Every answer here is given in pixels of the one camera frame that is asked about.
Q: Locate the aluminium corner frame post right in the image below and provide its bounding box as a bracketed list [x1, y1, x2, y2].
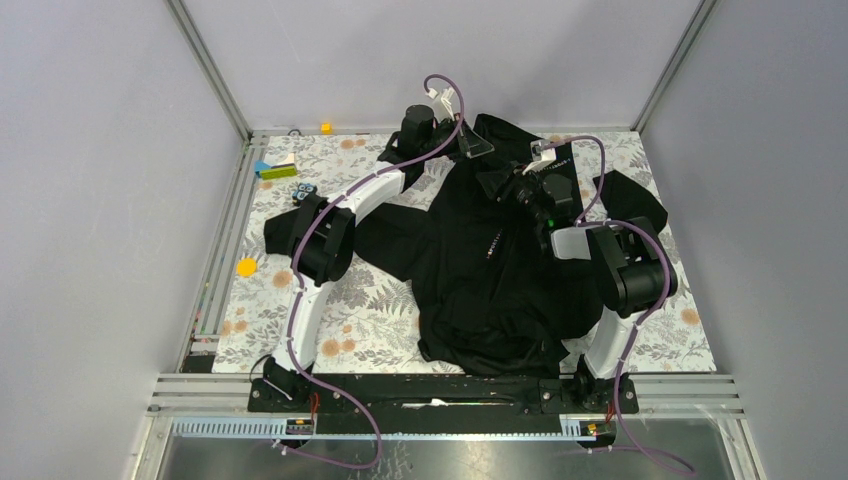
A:
[630, 0, 720, 134]

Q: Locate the small black blue toy car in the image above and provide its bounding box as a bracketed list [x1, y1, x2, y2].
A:
[291, 183, 317, 205]

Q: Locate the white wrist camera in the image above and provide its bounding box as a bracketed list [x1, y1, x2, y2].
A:
[427, 87, 459, 122]
[521, 139, 557, 175]

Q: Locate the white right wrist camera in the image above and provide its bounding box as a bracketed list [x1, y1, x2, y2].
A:
[521, 139, 557, 175]

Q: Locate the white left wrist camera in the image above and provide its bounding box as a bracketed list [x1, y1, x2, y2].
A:
[427, 87, 459, 122]

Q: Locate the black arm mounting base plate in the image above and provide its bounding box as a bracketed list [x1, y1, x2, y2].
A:
[247, 374, 640, 436]

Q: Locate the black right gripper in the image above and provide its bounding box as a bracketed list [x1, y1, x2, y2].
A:
[476, 160, 548, 226]

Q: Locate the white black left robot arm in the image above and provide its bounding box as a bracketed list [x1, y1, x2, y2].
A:
[249, 105, 494, 412]

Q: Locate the aluminium corner frame post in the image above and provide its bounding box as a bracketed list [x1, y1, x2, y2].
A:
[630, 0, 720, 134]
[164, 0, 253, 142]

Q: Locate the floral patterned table mat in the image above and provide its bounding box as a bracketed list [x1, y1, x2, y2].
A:
[211, 134, 716, 374]

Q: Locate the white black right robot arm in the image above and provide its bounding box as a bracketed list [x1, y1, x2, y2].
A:
[478, 165, 678, 415]

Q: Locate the aluminium front rail frame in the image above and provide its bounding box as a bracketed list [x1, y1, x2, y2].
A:
[129, 374, 766, 479]

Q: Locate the aluminium corner frame post left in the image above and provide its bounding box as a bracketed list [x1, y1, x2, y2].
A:
[164, 0, 253, 142]

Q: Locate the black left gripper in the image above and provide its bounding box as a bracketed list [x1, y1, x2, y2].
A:
[419, 113, 493, 163]

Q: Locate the green purple toy block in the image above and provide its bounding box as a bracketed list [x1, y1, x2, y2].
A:
[254, 153, 298, 180]

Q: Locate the yellow round disc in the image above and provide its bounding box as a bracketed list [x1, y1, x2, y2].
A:
[236, 258, 258, 278]

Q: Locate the black zip-up jacket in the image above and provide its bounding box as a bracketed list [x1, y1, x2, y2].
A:
[263, 113, 669, 378]

